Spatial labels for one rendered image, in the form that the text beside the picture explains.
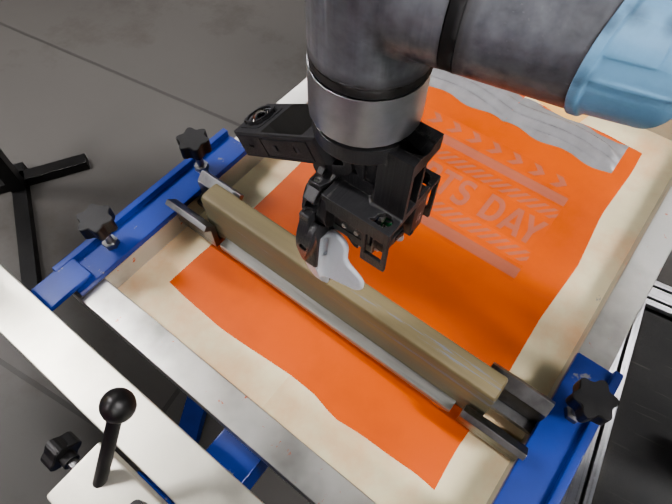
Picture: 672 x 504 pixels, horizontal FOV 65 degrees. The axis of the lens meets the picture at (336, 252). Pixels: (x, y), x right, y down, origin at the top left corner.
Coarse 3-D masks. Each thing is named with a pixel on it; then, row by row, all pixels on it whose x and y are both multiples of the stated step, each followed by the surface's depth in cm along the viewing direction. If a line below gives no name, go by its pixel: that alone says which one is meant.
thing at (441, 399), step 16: (224, 240) 68; (240, 256) 67; (256, 272) 66; (272, 272) 65; (288, 288) 64; (304, 304) 63; (320, 320) 63; (336, 320) 62; (352, 336) 61; (368, 352) 60; (384, 352) 60; (400, 368) 59; (416, 384) 58; (432, 384) 58; (432, 400) 58; (448, 400) 57
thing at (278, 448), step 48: (288, 96) 83; (96, 288) 65; (624, 288) 65; (144, 336) 62; (624, 336) 62; (192, 384) 58; (240, 432) 56; (288, 432) 56; (288, 480) 53; (336, 480) 53
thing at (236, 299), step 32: (448, 96) 88; (480, 128) 84; (288, 192) 77; (288, 224) 74; (224, 256) 71; (352, 256) 71; (192, 288) 69; (224, 288) 69; (256, 288) 69; (224, 320) 66; (256, 320) 66; (288, 320) 66; (256, 352) 64; (288, 352) 64
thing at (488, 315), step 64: (512, 128) 84; (576, 192) 77; (448, 256) 71; (576, 256) 71; (448, 320) 66; (512, 320) 66; (320, 384) 62; (384, 384) 62; (384, 448) 58; (448, 448) 58
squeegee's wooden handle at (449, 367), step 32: (224, 192) 64; (224, 224) 65; (256, 224) 61; (256, 256) 66; (288, 256) 59; (320, 288) 59; (352, 320) 60; (384, 320) 55; (416, 320) 55; (416, 352) 55; (448, 352) 53; (448, 384) 55; (480, 384) 51
